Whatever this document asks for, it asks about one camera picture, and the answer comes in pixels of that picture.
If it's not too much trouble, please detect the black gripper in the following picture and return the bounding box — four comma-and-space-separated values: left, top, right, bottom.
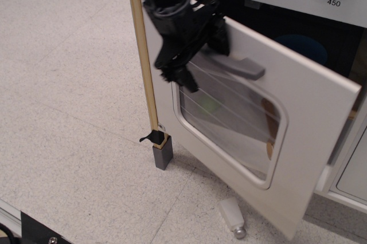
150, 1, 230, 93

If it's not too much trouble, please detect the white oven door with window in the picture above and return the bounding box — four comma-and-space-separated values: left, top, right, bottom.
151, 18, 361, 239

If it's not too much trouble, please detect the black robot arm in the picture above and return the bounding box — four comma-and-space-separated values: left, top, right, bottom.
143, 0, 229, 92

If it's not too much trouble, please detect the green toy pear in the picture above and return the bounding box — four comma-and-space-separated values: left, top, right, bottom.
198, 96, 221, 114

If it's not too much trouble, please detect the black tape strip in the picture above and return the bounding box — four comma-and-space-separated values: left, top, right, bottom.
139, 129, 165, 145

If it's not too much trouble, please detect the wooden slotted spatula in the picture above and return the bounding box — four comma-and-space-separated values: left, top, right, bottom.
261, 98, 279, 160

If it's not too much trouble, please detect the blue round plate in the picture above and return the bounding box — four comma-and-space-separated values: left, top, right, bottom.
274, 34, 328, 65

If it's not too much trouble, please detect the grey plastic foot cap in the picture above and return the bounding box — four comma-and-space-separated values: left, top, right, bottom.
153, 136, 173, 170

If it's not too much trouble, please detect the white toy kitchen cabinet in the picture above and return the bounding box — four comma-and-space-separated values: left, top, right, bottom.
134, 0, 367, 213

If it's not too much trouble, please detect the white salt shaker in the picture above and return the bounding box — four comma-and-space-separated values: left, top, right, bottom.
218, 197, 247, 239

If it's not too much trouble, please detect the white cabinet door right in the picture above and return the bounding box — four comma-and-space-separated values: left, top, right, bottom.
335, 129, 367, 202

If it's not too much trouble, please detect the light wooden corner post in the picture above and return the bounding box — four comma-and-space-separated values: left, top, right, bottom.
130, 0, 159, 131

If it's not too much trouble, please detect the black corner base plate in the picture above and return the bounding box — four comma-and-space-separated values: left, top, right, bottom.
21, 212, 72, 244

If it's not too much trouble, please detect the black cable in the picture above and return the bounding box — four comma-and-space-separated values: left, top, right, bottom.
0, 222, 18, 244

